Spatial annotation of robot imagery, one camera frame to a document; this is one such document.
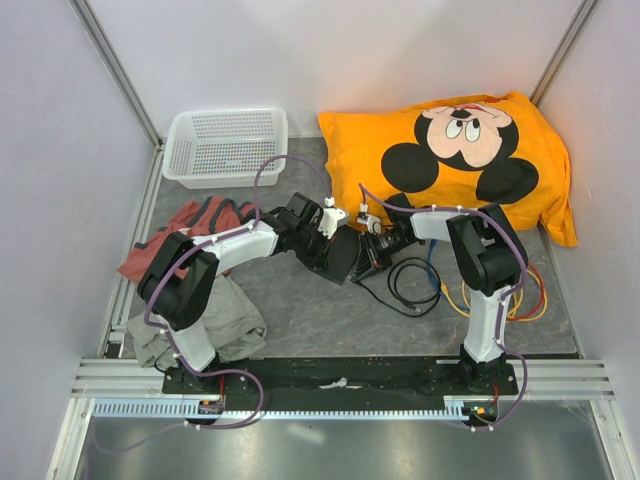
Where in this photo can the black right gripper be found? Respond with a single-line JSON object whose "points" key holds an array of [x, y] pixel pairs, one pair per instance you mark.
{"points": [[370, 258]]}

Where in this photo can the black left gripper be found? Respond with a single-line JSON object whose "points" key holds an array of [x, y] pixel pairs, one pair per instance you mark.
{"points": [[318, 261]]}

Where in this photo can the black network switch box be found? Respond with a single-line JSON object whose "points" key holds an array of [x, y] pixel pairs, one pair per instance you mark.
{"points": [[337, 256]]}

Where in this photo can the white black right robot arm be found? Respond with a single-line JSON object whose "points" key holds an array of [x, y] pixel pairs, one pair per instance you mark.
{"points": [[492, 262]]}

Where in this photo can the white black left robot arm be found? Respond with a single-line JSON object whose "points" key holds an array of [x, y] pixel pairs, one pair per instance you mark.
{"points": [[177, 284]]}

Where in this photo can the red cloth garment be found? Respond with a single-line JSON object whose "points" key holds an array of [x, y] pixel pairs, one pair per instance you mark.
{"points": [[214, 215]]}

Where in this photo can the grey cloth garment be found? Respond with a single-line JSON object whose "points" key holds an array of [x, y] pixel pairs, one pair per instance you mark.
{"points": [[233, 325]]}

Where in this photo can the orange Mickey Mouse pillow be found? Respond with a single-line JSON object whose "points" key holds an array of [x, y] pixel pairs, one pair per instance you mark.
{"points": [[463, 151]]}

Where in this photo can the white perforated plastic basket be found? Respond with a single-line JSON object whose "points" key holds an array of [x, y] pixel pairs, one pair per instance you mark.
{"points": [[226, 148]]}

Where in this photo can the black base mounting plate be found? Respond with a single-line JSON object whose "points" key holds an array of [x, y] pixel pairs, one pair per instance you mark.
{"points": [[417, 375]]}

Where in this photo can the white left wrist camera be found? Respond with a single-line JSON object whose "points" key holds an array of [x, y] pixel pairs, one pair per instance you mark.
{"points": [[332, 218]]}

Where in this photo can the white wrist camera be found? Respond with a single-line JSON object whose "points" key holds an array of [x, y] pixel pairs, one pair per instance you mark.
{"points": [[332, 218], [370, 222]]}

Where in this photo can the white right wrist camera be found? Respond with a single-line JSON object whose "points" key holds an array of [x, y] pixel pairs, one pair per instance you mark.
{"points": [[370, 222]]}

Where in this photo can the grey slotted cable duct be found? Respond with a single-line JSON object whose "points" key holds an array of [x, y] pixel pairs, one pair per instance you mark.
{"points": [[194, 409]]}

